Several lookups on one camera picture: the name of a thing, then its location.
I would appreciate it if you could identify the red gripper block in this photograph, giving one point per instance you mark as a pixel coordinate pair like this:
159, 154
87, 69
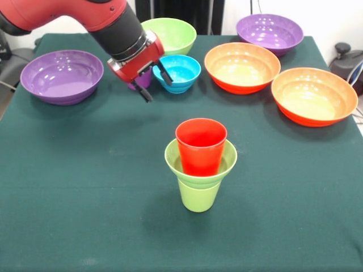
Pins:
139, 61

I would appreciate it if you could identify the red plastic cup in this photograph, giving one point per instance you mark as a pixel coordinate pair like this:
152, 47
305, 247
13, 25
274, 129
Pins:
201, 156

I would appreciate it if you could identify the large orange plastic bowl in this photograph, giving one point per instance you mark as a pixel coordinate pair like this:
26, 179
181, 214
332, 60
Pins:
312, 99
241, 68

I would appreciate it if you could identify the small green plastic bowl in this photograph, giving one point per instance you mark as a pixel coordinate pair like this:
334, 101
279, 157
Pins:
231, 158

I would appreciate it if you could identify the green plastic cup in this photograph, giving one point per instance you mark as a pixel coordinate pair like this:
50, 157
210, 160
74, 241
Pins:
198, 198

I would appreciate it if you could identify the small blue plastic bowl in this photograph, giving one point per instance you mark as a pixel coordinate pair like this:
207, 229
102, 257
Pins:
181, 73

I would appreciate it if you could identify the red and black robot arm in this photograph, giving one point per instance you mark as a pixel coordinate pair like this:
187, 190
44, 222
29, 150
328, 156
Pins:
113, 25

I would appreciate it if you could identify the large purple plastic bowl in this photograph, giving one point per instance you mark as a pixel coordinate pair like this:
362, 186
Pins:
269, 34
62, 85

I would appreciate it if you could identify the dark green table cloth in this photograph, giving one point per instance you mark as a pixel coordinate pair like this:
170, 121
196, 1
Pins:
181, 241

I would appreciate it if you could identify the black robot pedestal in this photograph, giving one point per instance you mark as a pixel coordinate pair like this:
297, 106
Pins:
198, 11

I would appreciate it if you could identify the purple plastic cup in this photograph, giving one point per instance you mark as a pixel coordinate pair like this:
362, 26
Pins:
145, 80

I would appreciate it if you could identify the large green plastic bowl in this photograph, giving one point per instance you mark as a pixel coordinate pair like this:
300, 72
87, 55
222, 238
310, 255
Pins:
175, 37

